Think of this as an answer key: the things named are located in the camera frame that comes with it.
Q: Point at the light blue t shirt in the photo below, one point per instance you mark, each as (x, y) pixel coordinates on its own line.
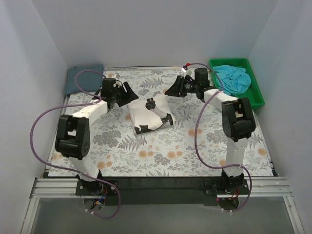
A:
(235, 80)

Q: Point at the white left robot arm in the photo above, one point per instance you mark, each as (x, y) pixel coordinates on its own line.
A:
(73, 133)

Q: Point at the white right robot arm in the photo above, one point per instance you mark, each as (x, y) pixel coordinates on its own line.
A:
(238, 121)

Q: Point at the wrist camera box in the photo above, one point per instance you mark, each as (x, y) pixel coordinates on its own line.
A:
(118, 84)
(187, 72)

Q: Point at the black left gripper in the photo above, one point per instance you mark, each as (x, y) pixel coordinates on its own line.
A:
(122, 93)

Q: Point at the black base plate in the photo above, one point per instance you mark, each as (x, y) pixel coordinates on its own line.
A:
(174, 190)

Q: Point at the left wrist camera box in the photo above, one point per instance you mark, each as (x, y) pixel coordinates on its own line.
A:
(118, 84)

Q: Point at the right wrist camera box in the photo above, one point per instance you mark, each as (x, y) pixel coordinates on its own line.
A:
(187, 72)

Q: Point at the white t shirt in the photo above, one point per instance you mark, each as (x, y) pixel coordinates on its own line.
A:
(151, 114)

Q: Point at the folded dark teal t shirt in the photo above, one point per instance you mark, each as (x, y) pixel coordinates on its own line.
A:
(88, 81)

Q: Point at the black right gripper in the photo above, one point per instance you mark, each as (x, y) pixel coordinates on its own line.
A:
(180, 86)

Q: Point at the green plastic bin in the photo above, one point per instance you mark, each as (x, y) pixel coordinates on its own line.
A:
(253, 93)

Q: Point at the floral table cloth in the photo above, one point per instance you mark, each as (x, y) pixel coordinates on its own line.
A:
(117, 151)

